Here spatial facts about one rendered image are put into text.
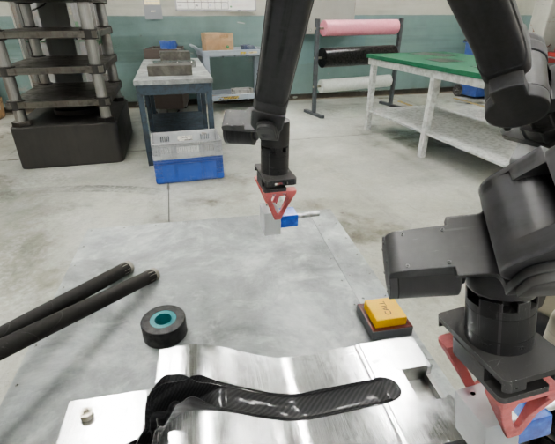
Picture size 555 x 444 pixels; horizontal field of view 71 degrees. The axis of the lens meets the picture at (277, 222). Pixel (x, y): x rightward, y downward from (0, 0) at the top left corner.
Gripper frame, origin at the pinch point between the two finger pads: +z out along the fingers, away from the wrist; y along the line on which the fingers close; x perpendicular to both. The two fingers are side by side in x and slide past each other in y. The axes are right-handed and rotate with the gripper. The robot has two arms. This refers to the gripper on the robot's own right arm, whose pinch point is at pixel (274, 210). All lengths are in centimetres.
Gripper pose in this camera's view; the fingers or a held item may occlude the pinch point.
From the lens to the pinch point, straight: 84.5
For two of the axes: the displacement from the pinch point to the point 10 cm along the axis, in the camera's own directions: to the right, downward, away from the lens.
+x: 9.7, -1.2, 2.3
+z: -0.1, 8.8, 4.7
